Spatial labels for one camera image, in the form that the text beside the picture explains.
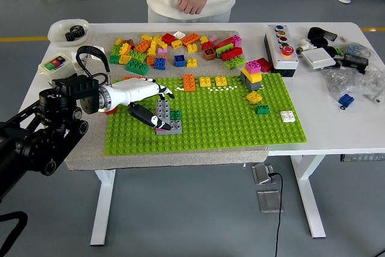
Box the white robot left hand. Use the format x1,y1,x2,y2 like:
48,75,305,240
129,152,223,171
108,76,175,131

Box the clear bag blue parts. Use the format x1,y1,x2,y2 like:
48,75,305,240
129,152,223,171
339,42,371,58

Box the orange two-by-three brick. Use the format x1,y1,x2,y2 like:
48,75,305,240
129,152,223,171
134,39,151,53
183,73,196,92

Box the green studded baseplate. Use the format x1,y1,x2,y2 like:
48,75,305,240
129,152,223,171
104,72,307,155

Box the white square brick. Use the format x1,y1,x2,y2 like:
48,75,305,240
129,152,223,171
280,110,297,124

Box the red long brick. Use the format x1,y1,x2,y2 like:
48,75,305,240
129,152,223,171
215,36,237,49

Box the table height control panel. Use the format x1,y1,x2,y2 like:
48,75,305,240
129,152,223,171
340,153,385,163

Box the red two-by-four brick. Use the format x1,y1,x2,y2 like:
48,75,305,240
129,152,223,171
220,46,244,61

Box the grey long brick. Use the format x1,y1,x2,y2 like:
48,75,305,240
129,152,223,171
155,120,183,136

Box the yellow long brick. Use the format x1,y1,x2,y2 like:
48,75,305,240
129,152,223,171
149,37,159,57

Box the green red switch box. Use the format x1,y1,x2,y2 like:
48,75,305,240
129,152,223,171
38,52,76,85

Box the pink square brick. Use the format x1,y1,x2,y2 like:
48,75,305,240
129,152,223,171
244,60,262,74

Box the black power adapter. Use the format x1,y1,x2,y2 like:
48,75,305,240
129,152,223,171
342,54,369,74

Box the black gear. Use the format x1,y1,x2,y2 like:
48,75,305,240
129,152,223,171
64,25,88,42

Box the light green two-by-four brick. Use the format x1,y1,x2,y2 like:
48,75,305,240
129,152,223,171
224,57,247,70
215,43,235,59
129,49,149,63

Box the metal floor socket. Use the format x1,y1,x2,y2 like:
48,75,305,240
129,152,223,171
257,190,283,214
251,163,275,185

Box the grey square brick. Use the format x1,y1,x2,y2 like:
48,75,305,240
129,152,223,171
239,72,262,91

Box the push-button control box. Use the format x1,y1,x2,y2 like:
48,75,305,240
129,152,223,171
263,24,300,78

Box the person's left hand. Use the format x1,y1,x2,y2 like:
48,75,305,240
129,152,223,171
177,0,211,16

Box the black power cord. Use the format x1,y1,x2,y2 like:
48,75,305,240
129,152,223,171
267,172,284,257

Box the white pipe connector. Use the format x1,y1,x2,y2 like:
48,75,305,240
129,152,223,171
295,39,316,56

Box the white table leg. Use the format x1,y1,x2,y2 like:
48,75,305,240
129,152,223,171
290,154,327,239
90,169,117,246

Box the yellow wide brick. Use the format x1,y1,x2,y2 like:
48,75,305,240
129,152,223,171
240,67,263,84

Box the dark green two-by-four brick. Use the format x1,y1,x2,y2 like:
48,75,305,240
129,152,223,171
125,59,150,76

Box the clear bag of screws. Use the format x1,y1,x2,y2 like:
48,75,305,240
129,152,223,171
321,66,385,105

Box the grey-brown mat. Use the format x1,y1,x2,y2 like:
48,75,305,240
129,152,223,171
65,30,270,171

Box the grey two-by-three brick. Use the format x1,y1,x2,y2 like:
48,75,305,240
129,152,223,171
155,99,171,122

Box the white oval bowl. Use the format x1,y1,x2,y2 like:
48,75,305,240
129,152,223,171
47,18,90,48

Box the white wall switch panel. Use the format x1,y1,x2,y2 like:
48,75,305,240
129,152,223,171
300,48,337,70

